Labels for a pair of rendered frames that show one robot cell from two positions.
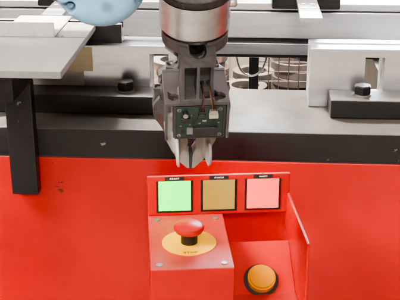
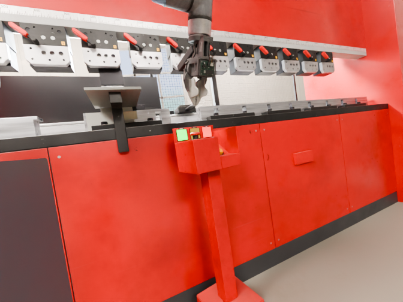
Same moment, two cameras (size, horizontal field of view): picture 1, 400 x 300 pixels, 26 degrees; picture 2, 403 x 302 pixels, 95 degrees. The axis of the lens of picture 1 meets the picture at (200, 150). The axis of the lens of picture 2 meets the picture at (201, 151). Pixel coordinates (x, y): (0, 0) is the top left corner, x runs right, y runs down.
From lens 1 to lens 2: 74 cm
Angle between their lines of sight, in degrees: 32
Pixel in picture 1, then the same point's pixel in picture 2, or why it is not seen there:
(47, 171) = (131, 144)
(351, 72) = (210, 112)
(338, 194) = not seen: hidden behind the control
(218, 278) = (213, 141)
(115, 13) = not seen: outside the picture
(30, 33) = not seen: hidden behind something
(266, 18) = (176, 118)
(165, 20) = (194, 27)
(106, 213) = (154, 156)
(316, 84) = (202, 116)
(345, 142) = (220, 121)
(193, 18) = (204, 22)
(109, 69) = (143, 117)
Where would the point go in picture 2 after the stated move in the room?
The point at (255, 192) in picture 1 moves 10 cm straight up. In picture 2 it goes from (204, 132) to (201, 109)
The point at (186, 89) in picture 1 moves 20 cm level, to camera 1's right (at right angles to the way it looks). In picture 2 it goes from (201, 56) to (249, 61)
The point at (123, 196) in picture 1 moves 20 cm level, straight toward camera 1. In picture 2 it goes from (159, 148) to (178, 145)
